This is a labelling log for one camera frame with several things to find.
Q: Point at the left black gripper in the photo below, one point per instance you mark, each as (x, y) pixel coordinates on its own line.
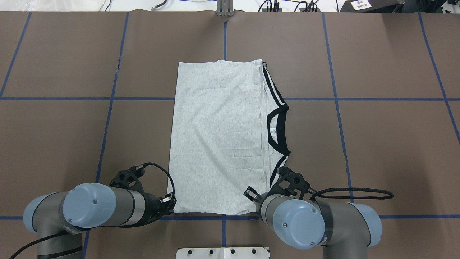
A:
(153, 204)

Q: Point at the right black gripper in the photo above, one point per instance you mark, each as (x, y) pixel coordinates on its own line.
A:
(250, 194)

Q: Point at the grey t-shirt with cartoon print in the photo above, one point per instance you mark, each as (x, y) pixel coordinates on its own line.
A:
(228, 133)

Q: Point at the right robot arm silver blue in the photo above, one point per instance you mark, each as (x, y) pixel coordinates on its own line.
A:
(344, 230)

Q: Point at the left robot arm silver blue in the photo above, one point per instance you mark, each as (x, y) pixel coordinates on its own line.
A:
(60, 219)

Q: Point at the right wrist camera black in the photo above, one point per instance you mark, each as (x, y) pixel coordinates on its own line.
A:
(289, 183)

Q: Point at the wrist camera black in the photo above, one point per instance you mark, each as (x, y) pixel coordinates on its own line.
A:
(289, 183)
(128, 179)

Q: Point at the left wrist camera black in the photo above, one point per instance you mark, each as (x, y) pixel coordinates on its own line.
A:
(128, 179)

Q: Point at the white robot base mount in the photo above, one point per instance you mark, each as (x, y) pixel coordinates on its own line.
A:
(224, 253)

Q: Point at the aluminium frame post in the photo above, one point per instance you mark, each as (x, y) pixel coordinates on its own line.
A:
(224, 8)

